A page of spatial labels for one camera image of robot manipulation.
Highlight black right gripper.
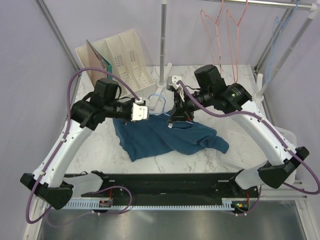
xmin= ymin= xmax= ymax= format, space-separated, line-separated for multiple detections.
xmin=167 ymin=88 xmax=213 ymax=123

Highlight blue wire hanger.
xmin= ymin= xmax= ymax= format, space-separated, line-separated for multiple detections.
xmin=147 ymin=93 xmax=195 ymax=130
xmin=264 ymin=0 xmax=300 ymax=85

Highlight blue t shirt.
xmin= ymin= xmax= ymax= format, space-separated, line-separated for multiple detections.
xmin=112 ymin=113 xmax=230 ymax=162

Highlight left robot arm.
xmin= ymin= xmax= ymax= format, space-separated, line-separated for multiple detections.
xmin=20 ymin=78 xmax=136 ymax=210

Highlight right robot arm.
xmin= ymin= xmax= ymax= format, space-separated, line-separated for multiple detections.
xmin=167 ymin=64 xmax=310 ymax=197

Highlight white clothes rack foot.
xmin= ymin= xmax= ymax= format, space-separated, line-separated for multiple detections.
xmin=148 ymin=62 xmax=173 ymax=111

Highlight teal folder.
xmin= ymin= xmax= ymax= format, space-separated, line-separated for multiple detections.
xmin=99 ymin=55 xmax=113 ymax=73

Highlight brown cardboard folder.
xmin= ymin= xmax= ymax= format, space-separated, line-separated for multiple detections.
xmin=86 ymin=40 xmax=108 ymax=86

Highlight white plastic file organizer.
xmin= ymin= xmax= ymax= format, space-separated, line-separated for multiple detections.
xmin=75 ymin=29 xmax=157 ymax=98

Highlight white plastic laundry basket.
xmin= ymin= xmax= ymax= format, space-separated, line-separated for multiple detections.
xmin=216 ymin=124 xmax=298 ymax=186

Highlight metal clothes rack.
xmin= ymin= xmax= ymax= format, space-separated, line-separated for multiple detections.
xmin=158 ymin=0 xmax=320 ymax=102

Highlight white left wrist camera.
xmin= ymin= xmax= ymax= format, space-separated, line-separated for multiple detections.
xmin=131 ymin=98 xmax=149 ymax=122

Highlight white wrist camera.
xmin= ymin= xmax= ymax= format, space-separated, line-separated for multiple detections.
xmin=131 ymin=98 xmax=149 ymax=122
xmin=166 ymin=75 xmax=185 ymax=102

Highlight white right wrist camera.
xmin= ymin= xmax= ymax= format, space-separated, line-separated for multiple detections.
xmin=166 ymin=75 xmax=185 ymax=102

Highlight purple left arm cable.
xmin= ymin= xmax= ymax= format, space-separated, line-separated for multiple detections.
xmin=25 ymin=67 xmax=143 ymax=224

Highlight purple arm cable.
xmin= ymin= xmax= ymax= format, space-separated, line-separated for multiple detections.
xmin=177 ymin=80 xmax=320 ymax=195
xmin=25 ymin=67 xmax=143 ymax=224

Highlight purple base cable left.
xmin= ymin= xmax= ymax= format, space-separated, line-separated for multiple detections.
xmin=44 ymin=185 xmax=136 ymax=227

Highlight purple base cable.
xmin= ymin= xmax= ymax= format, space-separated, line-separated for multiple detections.
xmin=232 ymin=183 xmax=263 ymax=217
xmin=44 ymin=185 xmax=136 ymax=227

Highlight pink wire hanger left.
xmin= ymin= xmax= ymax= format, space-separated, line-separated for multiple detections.
xmin=200 ymin=0 xmax=225 ymax=71

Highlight pink wire hanger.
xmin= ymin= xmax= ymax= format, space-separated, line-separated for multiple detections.
xmin=225 ymin=0 xmax=249 ymax=83
xmin=200 ymin=0 xmax=225 ymax=71

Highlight white slotted cable duct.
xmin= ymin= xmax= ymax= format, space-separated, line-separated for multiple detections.
xmin=62 ymin=198 xmax=235 ymax=211

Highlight pink wire hanger right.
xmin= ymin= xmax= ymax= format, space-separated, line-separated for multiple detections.
xmin=225 ymin=0 xmax=249 ymax=83

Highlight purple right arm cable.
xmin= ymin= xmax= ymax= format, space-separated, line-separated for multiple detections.
xmin=177 ymin=80 xmax=320 ymax=195

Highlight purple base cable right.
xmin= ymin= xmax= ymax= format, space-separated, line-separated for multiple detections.
xmin=232 ymin=183 xmax=263 ymax=217

